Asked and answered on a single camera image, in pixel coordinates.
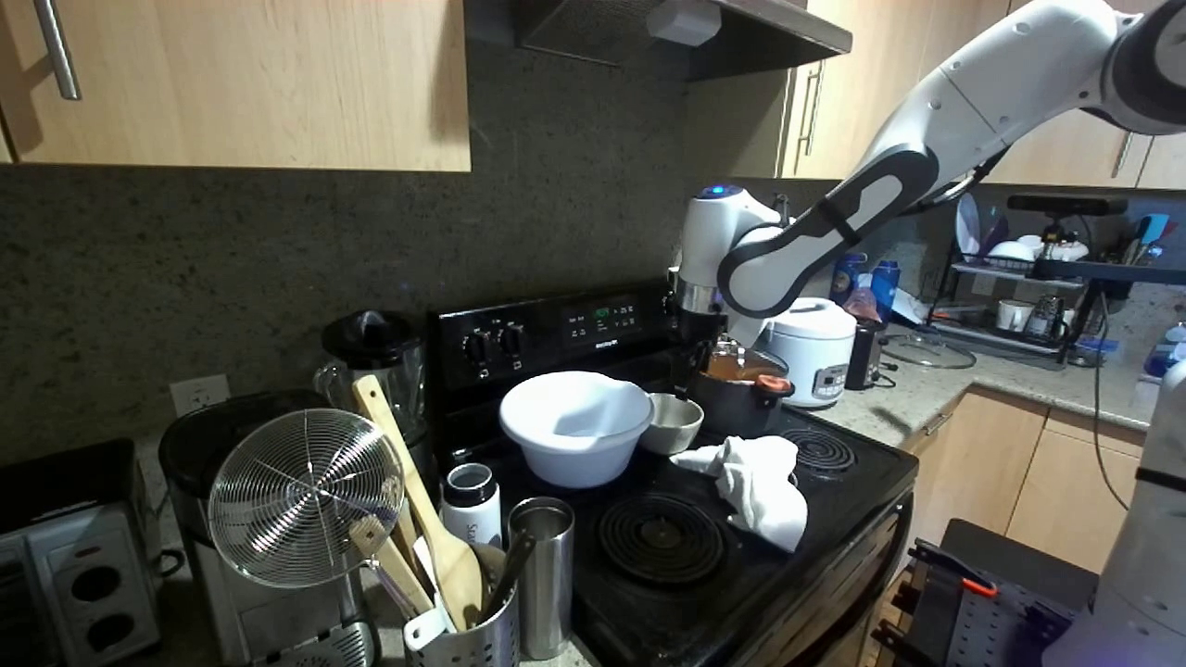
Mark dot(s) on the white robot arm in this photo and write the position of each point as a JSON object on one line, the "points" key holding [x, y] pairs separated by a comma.
{"points": [[746, 261]]}

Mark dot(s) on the silver metal bottle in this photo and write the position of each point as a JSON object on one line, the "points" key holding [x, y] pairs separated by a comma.
{"points": [[548, 522]]}

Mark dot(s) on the blender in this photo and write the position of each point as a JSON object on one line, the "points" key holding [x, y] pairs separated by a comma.
{"points": [[384, 344]]}

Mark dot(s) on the wooden upper cabinet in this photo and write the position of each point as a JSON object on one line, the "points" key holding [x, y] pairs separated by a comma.
{"points": [[235, 82]]}

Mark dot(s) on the white bottle with black cap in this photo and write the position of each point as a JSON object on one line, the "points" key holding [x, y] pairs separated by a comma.
{"points": [[472, 506]]}

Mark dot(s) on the metal utensil holder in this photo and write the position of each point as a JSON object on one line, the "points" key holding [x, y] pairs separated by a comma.
{"points": [[492, 634]]}

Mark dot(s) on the toaster oven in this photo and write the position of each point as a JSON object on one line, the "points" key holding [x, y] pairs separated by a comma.
{"points": [[74, 584]]}

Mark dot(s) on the white rice cooker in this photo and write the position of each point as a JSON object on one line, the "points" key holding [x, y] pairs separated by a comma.
{"points": [[812, 337]]}

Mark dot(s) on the range hood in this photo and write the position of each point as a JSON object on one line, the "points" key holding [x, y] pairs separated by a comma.
{"points": [[700, 38]]}

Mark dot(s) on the small white bowl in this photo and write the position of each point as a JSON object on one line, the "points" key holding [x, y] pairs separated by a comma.
{"points": [[677, 423]]}

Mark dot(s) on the round mesh strainer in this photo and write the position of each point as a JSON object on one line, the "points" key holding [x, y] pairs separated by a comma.
{"points": [[287, 492]]}

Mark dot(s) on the large white bowl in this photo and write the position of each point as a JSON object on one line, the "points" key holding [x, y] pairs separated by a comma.
{"points": [[576, 428]]}

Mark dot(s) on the white cloth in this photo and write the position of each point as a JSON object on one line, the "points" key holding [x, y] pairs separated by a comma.
{"points": [[754, 480]]}

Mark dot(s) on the black stove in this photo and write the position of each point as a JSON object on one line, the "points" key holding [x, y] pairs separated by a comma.
{"points": [[660, 573]]}

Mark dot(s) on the dish rack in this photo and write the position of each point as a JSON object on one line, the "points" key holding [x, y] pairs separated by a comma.
{"points": [[1041, 275]]}

